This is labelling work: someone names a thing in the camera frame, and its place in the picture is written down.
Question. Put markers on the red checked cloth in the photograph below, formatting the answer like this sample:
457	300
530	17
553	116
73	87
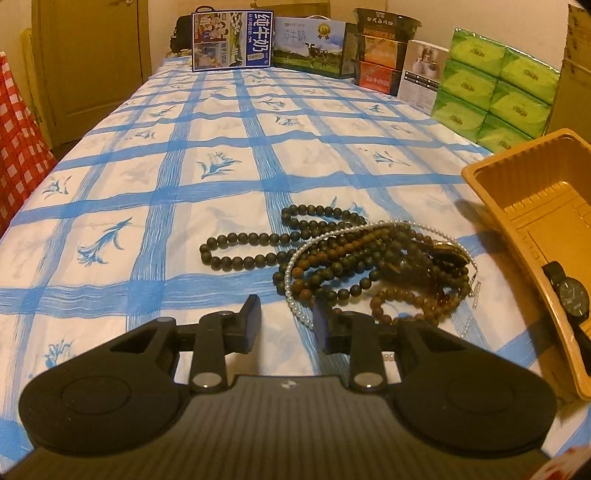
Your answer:
18	138

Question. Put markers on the green cow print box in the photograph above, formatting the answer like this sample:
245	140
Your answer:
309	46

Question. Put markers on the yellow plastic tray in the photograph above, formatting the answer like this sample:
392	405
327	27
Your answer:
531	194

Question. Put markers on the large cardboard box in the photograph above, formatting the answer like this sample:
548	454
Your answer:
575	83

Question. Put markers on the stack of green tissue packs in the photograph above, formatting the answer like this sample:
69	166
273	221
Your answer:
494	87

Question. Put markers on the wooden door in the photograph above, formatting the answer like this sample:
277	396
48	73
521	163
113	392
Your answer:
92	60

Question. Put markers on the black printed box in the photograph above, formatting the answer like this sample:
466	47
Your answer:
388	23

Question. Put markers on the black bag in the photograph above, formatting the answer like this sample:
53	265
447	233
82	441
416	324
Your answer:
182	32

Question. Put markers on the blue checked bedsheet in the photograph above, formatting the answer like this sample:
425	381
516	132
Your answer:
184	138

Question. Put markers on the black wrist watch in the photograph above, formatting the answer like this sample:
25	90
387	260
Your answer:
572	295

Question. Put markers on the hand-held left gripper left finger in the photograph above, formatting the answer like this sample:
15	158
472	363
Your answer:
251	318

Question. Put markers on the white product box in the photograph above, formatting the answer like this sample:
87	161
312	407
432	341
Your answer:
422	76

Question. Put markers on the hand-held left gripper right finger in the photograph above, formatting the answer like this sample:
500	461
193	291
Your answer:
323	323

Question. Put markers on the orange printed box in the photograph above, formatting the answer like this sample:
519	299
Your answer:
376	81
381	50

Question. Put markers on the blue milk carton box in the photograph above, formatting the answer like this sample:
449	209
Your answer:
233	41

